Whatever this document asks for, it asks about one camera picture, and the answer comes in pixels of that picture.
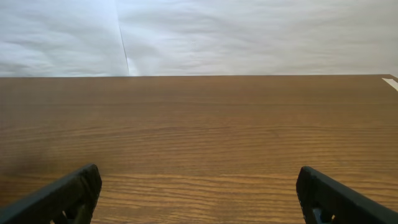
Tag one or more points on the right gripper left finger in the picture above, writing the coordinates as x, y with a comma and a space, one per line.
62, 196

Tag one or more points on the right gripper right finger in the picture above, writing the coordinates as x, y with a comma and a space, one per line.
335, 196

